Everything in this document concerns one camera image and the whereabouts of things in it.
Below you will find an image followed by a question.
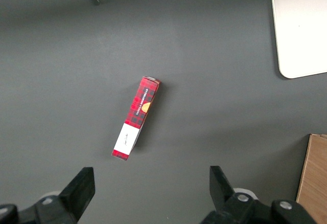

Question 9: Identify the wooden drawer cabinet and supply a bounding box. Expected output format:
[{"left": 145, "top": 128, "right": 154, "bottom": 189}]
[{"left": 296, "top": 133, "right": 327, "bottom": 224}]

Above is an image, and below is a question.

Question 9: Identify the beige plastic tray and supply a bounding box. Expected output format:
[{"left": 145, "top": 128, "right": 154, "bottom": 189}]
[{"left": 271, "top": 0, "right": 327, "bottom": 79}]

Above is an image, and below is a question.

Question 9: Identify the red tartan shortbread box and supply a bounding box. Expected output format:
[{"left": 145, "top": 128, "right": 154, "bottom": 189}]
[{"left": 111, "top": 76, "right": 161, "bottom": 161}]

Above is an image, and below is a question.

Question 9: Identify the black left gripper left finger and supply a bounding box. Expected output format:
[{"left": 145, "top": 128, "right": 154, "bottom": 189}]
[{"left": 58, "top": 167, "right": 96, "bottom": 221}]

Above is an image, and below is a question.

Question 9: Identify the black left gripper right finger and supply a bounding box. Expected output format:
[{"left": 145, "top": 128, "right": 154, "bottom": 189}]
[{"left": 209, "top": 165, "right": 236, "bottom": 212}]

